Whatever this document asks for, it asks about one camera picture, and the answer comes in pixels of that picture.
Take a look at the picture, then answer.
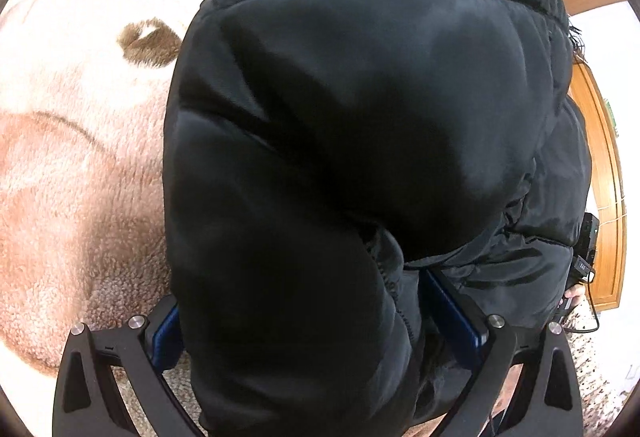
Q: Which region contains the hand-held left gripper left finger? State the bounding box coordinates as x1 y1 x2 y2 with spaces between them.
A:
51 294 183 437

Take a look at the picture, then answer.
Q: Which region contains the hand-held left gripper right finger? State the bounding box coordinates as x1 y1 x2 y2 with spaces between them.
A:
422 269 585 437

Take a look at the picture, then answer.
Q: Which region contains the black puffer jacket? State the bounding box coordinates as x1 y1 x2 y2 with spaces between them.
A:
161 0 593 437

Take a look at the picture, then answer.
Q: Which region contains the person's right hand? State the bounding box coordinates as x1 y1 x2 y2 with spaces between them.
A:
565 283 585 314

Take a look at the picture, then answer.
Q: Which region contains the wooden headboard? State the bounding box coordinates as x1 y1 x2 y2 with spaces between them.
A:
517 0 640 313

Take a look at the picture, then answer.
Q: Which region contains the pink brown printed blanket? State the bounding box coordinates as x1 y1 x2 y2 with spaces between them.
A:
0 0 281 437

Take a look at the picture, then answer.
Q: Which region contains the black cable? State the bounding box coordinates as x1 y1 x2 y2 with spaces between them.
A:
565 269 601 334

